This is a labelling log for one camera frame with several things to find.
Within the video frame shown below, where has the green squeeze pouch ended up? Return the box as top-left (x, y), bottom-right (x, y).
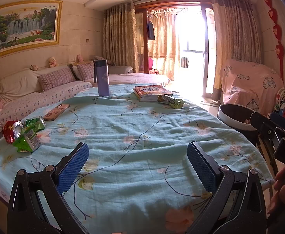
top-left (157, 95), bottom-right (190, 109)

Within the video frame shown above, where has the round black trash bin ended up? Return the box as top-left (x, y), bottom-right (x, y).
top-left (218, 104), bottom-right (256, 131)

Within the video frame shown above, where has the right hand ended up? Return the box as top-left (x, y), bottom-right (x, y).
top-left (267, 166), bottom-right (285, 215)

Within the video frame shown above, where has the crumpled green carton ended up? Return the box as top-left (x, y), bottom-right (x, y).
top-left (12, 124), bottom-right (46, 153)

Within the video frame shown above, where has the green drink can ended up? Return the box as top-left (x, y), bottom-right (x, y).
top-left (22, 116), bottom-right (46, 132)

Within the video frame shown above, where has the brown phone case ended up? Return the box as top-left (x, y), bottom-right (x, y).
top-left (43, 104), bottom-right (70, 121)

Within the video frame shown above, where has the pink heart-pattern covered furniture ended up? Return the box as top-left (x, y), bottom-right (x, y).
top-left (220, 59), bottom-right (284, 116)

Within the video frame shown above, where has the light blue floral tablecloth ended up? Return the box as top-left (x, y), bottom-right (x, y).
top-left (0, 85), bottom-right (274, 233)

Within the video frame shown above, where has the crushed red can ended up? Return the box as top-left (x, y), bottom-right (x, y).
top-left (3, 121), bottom-right (24, 144)

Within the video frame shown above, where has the red hanging heart decoration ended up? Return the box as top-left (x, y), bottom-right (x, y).
top-left (264, 0), bottom-right (285, 80)

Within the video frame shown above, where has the pink cushioned sofa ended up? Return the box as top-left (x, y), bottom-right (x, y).
top-left (0, 62), bottom-right (171, 135)

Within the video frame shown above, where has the striped pink pillow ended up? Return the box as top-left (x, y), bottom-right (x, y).
top-left (38, 68), bottom-right (76, 91)

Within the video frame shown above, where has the white cream pillow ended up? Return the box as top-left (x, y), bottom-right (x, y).
top-left (0, 69), bottom-right (42, 105)

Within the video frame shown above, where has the purple water bottle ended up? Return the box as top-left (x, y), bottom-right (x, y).
top-left (93, 60), bottom-right (110, 97)

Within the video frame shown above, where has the beige curtain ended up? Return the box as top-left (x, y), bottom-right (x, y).
top-left (103, 1), bottom-right (139, 72)

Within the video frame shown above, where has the framed waterfall landscape painting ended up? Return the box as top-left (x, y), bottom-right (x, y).
top-left (0, 0), bottom-right (63, 57)

